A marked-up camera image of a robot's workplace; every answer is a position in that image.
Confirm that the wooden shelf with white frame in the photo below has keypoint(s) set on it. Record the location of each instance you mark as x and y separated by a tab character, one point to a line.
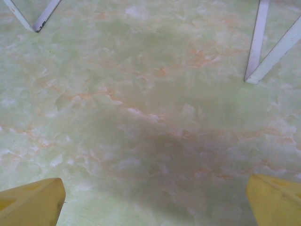
256	47

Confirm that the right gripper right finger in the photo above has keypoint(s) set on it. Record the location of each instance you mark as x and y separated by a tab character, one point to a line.
275	202

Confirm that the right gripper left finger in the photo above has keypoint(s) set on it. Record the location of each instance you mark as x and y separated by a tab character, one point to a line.
30	204

